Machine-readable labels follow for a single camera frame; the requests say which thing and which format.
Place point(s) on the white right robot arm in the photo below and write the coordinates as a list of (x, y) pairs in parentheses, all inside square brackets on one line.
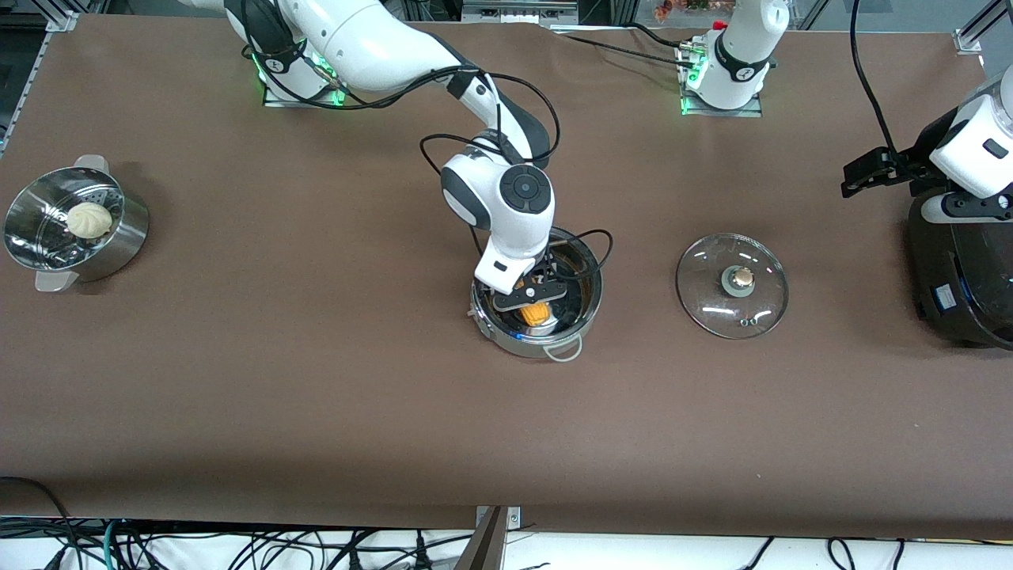
[(380, 47)]

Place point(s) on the grey metal box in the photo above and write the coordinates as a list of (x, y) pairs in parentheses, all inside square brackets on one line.
[(518, 11)]

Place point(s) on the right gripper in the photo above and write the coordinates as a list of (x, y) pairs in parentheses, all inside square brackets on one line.
[(540, 271)]

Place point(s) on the yellow corn cob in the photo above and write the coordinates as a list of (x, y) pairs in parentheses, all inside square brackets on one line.
[(534, 315)]

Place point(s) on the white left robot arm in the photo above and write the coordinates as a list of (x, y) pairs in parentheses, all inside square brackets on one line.
[(736, 47)]

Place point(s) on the steel steamer pot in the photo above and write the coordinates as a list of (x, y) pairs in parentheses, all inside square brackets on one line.
[(119, 245)]

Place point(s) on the black round appliance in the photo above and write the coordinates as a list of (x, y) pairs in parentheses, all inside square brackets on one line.
[(969, 285)]

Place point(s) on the white steamed bun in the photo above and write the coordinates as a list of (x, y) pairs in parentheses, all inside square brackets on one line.
[(89, 220)]

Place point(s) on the small metal bracket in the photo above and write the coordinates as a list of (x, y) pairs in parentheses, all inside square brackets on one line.
[(513, 516)]

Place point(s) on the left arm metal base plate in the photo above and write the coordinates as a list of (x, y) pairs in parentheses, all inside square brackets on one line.
[(716, 111)]

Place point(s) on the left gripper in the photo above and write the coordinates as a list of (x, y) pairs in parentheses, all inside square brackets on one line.
[(916, 168)]

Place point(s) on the glass lid with brass knob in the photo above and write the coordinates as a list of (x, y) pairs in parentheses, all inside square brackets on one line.
[(712, 293)]

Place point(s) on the aluminium frame profile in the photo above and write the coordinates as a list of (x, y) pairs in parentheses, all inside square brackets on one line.
[(59, 20), (985, 28)]

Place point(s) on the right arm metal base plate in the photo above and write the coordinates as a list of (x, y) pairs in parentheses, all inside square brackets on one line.
[(305, 96)]

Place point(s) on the grey slanted post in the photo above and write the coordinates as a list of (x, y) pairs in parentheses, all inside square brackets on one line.
[(483, 550)]

